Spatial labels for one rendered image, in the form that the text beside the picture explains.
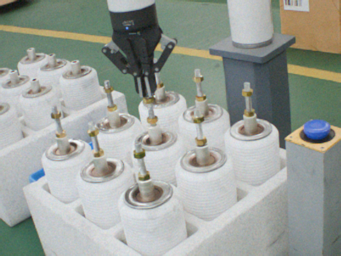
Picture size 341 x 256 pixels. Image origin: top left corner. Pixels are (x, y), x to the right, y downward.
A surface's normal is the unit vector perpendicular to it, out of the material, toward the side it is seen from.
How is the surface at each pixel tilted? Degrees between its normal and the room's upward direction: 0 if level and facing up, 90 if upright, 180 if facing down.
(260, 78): 90
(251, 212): 90
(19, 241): 0
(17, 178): 90
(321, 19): 90
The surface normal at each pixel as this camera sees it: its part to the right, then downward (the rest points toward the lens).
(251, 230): 0.66, 0.26
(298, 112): -0.14, -0.87
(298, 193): -0.73, 0.41
